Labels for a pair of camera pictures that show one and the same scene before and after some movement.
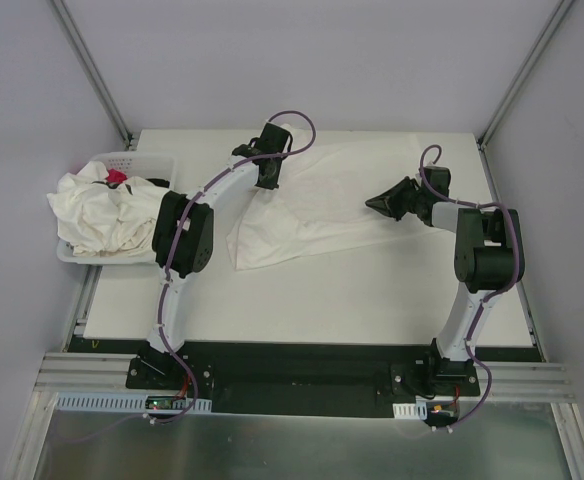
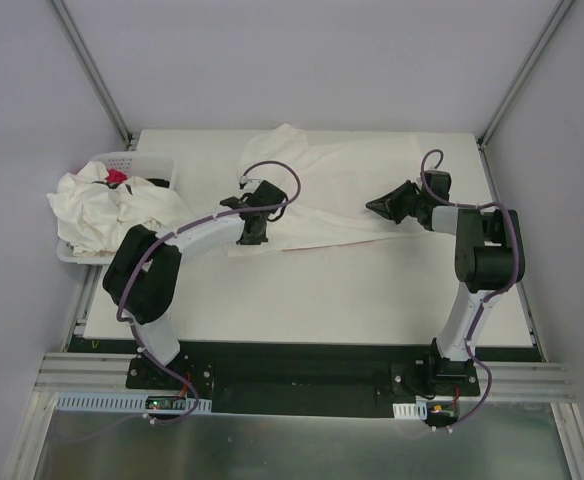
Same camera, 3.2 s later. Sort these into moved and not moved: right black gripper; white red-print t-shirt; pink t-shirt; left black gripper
Moved: left black gripper
Not moved: white red-print t-shirt; pink t-shirt; right black gripper
